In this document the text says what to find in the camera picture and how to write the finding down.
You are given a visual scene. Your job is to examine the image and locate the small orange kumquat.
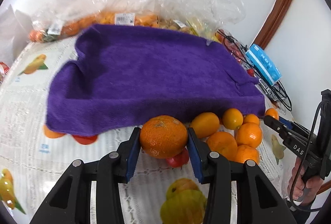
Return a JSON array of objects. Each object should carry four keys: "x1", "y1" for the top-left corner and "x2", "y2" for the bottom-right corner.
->
[{"x1": 264, "y1": 108, "x2": 279, "y2": 120}]

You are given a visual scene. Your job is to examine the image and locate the oval orange mandarin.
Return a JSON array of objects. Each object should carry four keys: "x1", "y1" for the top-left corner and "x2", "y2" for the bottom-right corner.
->
[{"x1": 243, "y1": 114, "x2": 260, "y2": 125}]

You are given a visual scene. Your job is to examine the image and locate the small orange mandarin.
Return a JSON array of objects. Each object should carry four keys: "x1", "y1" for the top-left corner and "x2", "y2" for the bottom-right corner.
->
[
  {"x1": 222, "y1": 108, "x2": 243, "y2": 130},
  {"x1": 190, "y1": 112, "x2": 220, "y2": 138}
]

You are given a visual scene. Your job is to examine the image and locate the small red apple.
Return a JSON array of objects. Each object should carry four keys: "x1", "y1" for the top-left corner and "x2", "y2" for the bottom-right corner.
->
[{"x1": 166, "y1": 147, "x2": 190, "y2": 168}]

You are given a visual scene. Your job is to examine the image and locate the large textured orange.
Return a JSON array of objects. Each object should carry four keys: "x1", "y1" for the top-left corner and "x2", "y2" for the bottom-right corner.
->
[{"x1": 140, "y1": 116, "x2": 188, "y2": 159}]

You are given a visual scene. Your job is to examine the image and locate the bag of red fruits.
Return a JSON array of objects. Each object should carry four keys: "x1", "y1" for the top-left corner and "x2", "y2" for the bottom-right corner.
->
[{"x1": 215, "y1": 29, "x2": 248, "y2": 64}]

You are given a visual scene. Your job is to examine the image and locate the person's right hand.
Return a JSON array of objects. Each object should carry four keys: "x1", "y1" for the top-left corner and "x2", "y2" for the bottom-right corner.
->
[{"x1": 287, "y1": 157, "x2": 324, "y2": 206}]

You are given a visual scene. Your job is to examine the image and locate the small red fruit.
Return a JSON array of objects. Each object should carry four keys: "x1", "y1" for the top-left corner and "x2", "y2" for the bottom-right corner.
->
[{"x1": 247, "y1": 68, "x2": 255, "y2": 77}]

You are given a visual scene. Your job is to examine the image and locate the blue tissue pack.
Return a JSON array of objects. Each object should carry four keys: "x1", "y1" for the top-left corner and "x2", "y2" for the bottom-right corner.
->
[{"x1": 246, "y1": 44, "x2": 282, "y2": 86}]

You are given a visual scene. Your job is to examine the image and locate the purple towel-lined tray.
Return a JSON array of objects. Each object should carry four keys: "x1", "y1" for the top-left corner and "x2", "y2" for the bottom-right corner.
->
[{"x1": 46, "y1": 24, "x2": 265, "y2": 137}]

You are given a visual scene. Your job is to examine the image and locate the white plastic bag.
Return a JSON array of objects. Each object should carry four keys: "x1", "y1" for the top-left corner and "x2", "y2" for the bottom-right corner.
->
[{"x1": 0, "y1": 5, "x2": 32, "y2": 67}]

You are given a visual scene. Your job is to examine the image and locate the clear bag of tangerines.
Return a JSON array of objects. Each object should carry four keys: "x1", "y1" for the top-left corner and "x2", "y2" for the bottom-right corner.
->
[{"x1": 29, "y1": 0, "x2": 107, "y2": 43}]

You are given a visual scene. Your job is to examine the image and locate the black cable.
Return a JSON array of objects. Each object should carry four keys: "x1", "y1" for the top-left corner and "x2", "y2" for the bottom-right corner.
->
[{"x1": 215, "y1": 29, "x2": 293, "y2": 112}]

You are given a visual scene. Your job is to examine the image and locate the brown wooden door frame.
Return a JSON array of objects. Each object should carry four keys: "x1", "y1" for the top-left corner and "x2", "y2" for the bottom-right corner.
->
[{"x1": 254, "y1": 0, "x2": 293, "y2": 49}]

